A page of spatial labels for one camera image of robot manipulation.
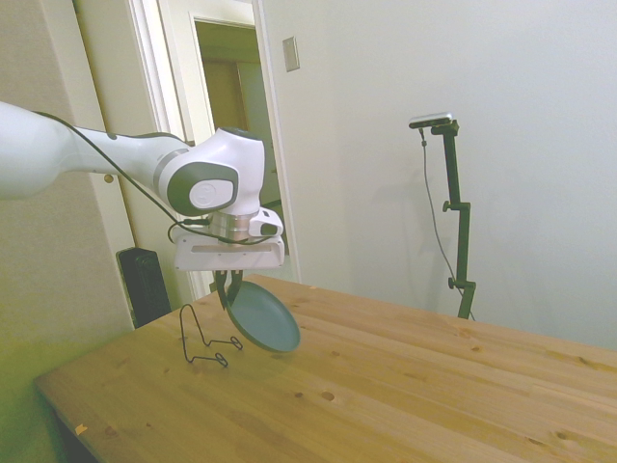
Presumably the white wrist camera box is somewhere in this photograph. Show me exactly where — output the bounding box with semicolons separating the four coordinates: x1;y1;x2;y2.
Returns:
248;207;284;238

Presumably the beige fabric partition panel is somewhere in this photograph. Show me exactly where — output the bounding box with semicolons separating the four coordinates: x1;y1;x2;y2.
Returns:
0;0;136;463

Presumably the white closet door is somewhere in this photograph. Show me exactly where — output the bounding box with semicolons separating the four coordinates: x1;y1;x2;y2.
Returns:
74;0;194;300

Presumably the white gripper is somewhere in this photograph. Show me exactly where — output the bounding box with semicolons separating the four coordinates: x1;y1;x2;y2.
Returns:
174;233;286;313

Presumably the brown hallway door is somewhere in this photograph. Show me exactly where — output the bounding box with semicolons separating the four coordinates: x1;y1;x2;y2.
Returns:
201;60;264;141

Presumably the white open door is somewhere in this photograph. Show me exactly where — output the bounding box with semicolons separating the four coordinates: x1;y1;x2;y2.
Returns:
161;0;240;290

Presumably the white door frame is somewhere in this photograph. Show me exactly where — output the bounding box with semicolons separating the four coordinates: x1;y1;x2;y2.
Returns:
127;0;303;300

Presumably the black speaker box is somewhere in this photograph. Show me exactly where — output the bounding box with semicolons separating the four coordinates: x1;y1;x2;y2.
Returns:
117;247;173;330

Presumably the black camera stand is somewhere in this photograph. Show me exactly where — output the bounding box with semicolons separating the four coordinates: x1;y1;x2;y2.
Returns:
442;120;478;320

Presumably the silver exterior camera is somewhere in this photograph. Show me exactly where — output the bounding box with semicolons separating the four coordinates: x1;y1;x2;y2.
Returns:
408;111;455;130

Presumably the black wire plate stand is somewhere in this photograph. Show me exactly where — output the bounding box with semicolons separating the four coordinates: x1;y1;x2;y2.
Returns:
178;304;245;368

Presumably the grey wall switch plate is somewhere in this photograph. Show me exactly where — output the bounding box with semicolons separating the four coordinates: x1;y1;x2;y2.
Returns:
282;36;301;73

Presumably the teal round plate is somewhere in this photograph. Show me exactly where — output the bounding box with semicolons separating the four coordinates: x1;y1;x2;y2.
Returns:
225;281;302;355

